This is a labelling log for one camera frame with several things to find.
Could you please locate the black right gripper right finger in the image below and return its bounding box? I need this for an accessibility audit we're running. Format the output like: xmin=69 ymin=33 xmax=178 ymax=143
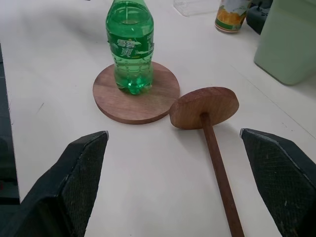
xmin=239 ymin=128 xmax=316 ymax=237

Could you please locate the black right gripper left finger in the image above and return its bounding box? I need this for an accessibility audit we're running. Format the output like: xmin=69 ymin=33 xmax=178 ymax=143
xmin=0 ymin=130 xmax=110 ymax=237

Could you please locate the brown wooden disc with rod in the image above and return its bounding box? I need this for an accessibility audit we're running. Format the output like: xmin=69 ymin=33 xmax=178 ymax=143
xmin=169 ymin=86 xmax=245 ymax=237

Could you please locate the round wooden base disc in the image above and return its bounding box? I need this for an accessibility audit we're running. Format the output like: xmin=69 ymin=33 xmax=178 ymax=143
xmin=92 ymin=61 xmax=181 ymax=125

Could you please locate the pale green box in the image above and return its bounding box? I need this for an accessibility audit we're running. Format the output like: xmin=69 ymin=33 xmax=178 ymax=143
xmin=254 ymin=0 xmax=316 ymax=86

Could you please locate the green plastic soda bottle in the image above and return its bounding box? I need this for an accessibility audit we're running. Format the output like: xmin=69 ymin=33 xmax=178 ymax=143
xmin=106 ymin=0 xmax=155 ymax=95

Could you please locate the black device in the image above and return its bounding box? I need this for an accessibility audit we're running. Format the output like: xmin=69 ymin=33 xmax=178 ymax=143
xmin=246 ymin=0 xmax=274 ymax=35

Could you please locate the yellow printed can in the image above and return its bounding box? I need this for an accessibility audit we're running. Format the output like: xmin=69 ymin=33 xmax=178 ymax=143
xmin=214 ymin=0 xmax=252 ymax=34

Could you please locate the clear plastic container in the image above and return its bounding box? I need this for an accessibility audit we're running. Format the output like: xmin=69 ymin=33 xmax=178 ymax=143
xmin=173 ymin=0 xmax=223 ymax=17

